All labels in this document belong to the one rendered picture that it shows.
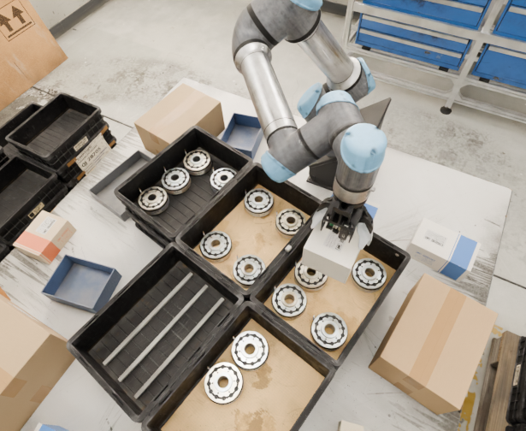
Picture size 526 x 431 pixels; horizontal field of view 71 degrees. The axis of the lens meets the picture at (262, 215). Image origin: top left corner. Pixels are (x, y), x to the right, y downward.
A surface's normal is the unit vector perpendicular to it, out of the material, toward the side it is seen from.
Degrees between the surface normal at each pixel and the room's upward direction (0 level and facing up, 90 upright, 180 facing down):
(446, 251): 0
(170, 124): 0
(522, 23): 90
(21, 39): 76
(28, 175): 0
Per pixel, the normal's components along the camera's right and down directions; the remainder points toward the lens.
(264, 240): -0.04, -0.54
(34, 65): 0.82, 0.21
